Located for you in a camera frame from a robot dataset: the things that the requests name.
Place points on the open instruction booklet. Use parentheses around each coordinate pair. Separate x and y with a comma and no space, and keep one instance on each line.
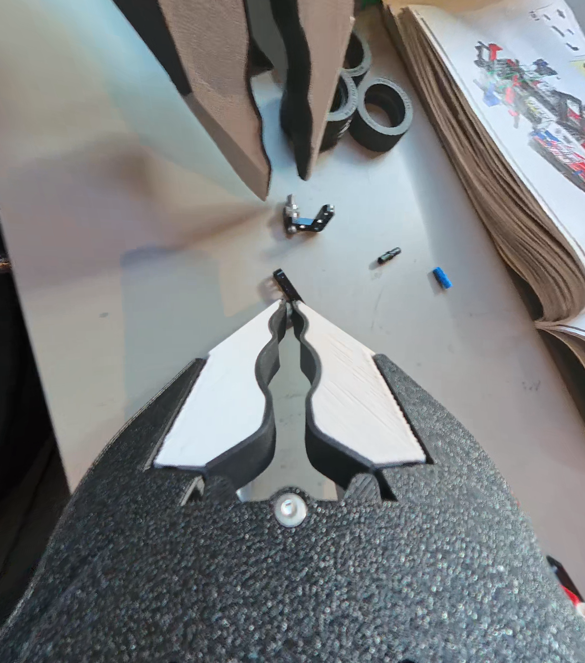
(520,155)

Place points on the blue toy connector pin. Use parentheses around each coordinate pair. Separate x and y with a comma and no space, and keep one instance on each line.
(442,278)

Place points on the grey toy axle connector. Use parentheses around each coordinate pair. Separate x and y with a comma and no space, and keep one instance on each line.
(292,211)

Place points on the black thin toy liftarm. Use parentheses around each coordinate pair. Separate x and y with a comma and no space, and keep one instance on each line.
(287,285)

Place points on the black toy connector pin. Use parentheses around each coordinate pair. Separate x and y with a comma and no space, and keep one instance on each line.
(389,256)

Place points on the grey desk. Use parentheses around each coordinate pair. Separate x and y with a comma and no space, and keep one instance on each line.
(479,388)

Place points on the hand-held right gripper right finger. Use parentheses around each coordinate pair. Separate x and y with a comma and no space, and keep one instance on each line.
(365,409)

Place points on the black angled toy beam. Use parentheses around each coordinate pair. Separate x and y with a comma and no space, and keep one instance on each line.
(321,220)

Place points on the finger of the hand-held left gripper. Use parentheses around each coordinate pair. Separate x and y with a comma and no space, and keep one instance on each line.
(328,62)
(209,77)

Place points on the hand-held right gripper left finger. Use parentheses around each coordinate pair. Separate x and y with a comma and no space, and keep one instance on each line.
(214,409)

